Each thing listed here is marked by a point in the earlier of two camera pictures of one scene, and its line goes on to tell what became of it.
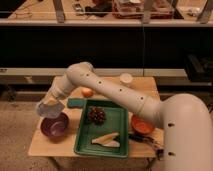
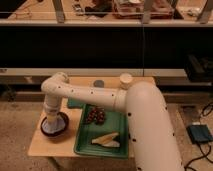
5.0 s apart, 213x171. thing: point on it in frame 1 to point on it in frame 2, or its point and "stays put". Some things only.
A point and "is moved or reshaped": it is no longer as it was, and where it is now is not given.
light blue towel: [50, 111] is moved or reshaped
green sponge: [75, 103] stays put
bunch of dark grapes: [96, 115] stays put
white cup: [126, 78] stays put
